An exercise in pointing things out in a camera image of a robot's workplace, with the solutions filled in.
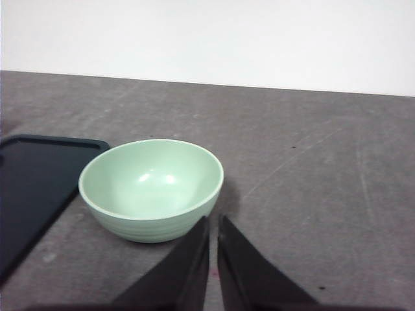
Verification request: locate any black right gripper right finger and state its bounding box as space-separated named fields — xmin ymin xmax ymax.
xmin=217 ymin=214 xmax=320 ymax=311

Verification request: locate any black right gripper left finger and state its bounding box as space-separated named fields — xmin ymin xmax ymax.
xmin=112 ymin=216 xmax=210 ymax=311

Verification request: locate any light green bowl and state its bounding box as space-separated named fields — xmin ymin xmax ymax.
xmin=78 ymin=139 xmax=224 ymax=244

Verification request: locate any dark blue rectangular tray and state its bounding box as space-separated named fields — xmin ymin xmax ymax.
xmin=0 ymin=134 xmax=109 ymax=286

